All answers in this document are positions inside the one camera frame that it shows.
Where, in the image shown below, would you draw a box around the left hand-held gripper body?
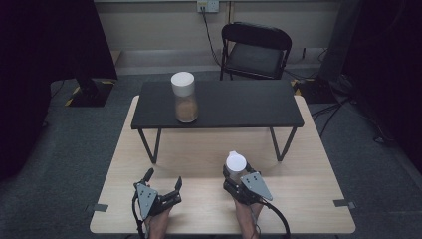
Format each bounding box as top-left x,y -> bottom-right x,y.
132,182 -> 183,222

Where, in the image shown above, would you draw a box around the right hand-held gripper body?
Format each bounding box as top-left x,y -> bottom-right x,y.
222,170 -> 274,207

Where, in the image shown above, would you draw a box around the clear jar white flip lid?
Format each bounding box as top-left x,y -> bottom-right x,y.
225,150 -> 248,185

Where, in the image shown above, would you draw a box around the black desktop shelf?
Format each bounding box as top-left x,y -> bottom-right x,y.
130,79 -> 306,165

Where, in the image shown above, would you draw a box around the brown powder jar white lid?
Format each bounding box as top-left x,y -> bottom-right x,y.
170,71 -> 200,124

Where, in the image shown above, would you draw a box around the person's left hand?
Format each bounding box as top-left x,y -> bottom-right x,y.
146,206 -> 173,239

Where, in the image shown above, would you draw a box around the person's right hand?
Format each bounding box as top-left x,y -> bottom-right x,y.
233,198 -> 265,239

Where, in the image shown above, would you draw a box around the grey tape piece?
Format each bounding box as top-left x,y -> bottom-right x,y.
332,198 -> 357,210
85,202 -> 109,214

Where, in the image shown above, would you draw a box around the black stand base yellow stripes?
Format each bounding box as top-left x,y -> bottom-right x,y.
64,77 -> 116,109

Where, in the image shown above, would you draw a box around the black floor box yellow tape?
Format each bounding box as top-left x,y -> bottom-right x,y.
291,78 -> 340,105

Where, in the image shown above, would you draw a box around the black folding chair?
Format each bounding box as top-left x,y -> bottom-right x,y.
219,21 -> 294,82

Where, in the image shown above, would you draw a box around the dark curtain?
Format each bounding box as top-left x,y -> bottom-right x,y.
0,0 -> 119,183
317,0 -> 422,175

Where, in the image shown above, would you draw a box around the left hand-held gripper cable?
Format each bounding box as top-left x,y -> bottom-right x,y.
131,192 -> 147,239

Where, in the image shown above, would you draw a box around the hand-held gripper cable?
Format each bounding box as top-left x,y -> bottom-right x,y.
261,199 -> 292,239
131,192 -> 147,239

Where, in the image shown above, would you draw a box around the right hand-held gripper cable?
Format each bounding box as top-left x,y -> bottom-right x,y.
261,199 -> 292,239

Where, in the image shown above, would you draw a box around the black floor cables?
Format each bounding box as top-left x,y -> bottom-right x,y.
310,95 -> 387,144

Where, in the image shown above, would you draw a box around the black power cable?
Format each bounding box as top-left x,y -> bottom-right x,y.
199,5 -> 223,68

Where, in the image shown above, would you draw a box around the white wall socket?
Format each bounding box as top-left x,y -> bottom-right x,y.
196,0 -> 221,14

